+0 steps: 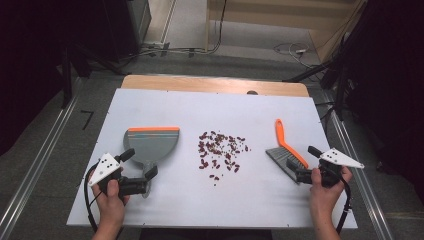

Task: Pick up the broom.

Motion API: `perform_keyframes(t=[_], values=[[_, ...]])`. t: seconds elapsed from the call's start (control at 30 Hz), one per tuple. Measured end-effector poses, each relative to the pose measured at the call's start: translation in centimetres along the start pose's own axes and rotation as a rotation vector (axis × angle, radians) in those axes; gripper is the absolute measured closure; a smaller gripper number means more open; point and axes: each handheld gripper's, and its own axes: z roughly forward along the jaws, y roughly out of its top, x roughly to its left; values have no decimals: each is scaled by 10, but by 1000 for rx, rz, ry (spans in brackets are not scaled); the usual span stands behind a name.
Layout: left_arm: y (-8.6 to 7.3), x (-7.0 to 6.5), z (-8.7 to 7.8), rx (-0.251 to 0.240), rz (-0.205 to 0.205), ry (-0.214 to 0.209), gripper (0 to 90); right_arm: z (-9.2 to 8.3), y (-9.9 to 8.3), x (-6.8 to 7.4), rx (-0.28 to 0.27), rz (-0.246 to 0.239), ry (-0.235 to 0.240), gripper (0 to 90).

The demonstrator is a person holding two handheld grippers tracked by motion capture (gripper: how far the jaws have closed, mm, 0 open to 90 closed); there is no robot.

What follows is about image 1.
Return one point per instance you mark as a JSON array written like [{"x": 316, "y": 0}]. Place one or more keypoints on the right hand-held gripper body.
[{"x": 343, "y": 159}]

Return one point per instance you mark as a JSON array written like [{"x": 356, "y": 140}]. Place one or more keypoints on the dark curtain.
[
  {"x": 30, "y": 66},
  {"x": 393, "y": 83}
]

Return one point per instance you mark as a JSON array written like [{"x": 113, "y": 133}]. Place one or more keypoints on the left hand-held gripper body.
[{"x": 106, "y": 166}]

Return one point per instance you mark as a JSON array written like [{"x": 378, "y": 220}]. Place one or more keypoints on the wooden table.
[{"x": 200, "y": 85}]

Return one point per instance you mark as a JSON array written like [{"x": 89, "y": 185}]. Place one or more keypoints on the person's dark clothing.
[{"x": 206, "y": 235}]

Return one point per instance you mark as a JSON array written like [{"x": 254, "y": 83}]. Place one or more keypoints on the person's left hand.
[{"x": 111, "y": 210}]

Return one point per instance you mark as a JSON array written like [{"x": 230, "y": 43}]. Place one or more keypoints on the grey dustpan with orange edge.
[{"x": 151, "y": 146}]

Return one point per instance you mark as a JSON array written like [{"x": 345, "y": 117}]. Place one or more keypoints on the white table board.
[{"x": 200, "y": 203}]

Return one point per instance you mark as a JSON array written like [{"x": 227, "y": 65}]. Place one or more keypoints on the light wooden frame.
[{"x": 266, "y": 20}]

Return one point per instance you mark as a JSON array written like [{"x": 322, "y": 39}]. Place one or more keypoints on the black cabinet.
[{"x": 120, "y": 30}]

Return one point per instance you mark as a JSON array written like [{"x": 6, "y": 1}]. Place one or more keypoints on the metal floor rail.
[
  {"x": 33, "y": 171},
  {"x": 366, "y": 200}
]

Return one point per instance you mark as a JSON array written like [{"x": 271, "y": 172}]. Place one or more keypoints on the black metal stand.
[
  {"x": 67, "y": 83},
  {"x": 340, "y": 93}
]

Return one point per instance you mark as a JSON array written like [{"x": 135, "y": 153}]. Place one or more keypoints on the person's right hand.
[{"x": 325, "y": 200}]

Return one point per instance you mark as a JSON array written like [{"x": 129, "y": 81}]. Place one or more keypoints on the pile of red beans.
[{"x": 218, "y": 150}]

